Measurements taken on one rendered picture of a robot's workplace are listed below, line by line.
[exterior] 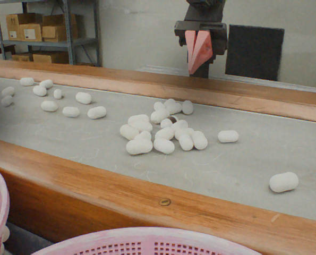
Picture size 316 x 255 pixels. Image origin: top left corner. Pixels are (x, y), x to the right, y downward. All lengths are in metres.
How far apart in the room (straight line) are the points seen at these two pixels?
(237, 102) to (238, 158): 0.19
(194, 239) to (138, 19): 2.67
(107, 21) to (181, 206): 2.84
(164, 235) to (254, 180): 0.16
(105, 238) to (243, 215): 0.12
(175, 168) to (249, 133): 0.16
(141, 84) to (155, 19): 2.14
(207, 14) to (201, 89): 0.15
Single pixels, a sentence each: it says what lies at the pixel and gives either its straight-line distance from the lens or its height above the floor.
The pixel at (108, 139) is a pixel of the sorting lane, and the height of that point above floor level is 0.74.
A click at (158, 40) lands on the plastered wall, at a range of 2.75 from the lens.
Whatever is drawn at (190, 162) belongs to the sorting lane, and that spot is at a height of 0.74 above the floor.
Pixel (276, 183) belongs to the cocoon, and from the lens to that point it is 0.33.
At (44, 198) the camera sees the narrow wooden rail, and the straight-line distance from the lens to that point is 0.33.
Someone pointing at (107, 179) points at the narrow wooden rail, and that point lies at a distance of 0.30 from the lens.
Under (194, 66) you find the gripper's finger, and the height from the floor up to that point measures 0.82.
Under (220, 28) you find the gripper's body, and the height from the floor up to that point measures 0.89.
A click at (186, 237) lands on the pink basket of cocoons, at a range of 0.24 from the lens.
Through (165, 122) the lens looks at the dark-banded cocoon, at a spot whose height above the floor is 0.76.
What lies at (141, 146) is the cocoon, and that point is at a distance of 0.38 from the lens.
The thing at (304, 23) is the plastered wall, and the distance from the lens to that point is 2.45.
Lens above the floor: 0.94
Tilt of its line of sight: 25 degrees down
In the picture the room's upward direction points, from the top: straight up
